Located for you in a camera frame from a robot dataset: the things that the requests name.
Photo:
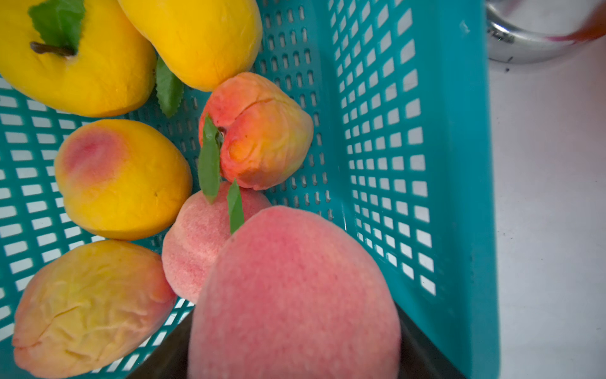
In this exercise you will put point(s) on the teal plastic basket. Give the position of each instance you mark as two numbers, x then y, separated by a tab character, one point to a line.
401	160

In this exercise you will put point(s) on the pink peach bottom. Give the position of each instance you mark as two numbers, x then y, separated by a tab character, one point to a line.
191	246

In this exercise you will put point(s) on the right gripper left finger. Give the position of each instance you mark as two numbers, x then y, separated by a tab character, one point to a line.
170	358

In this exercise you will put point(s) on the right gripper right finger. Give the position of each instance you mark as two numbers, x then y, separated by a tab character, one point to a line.
419	357

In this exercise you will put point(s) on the orange red peach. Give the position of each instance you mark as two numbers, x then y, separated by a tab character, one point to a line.
251	133

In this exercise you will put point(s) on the pink peach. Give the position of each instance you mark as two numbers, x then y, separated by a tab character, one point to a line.
191	246
292	295

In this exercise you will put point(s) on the metal cup drying rack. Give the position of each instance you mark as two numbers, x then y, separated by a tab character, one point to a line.
536	31

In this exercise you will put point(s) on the yellow red peach top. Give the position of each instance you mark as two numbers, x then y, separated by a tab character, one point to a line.
122	179

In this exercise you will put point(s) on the yellow peach red spot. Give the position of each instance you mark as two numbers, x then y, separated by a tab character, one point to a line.
200	44

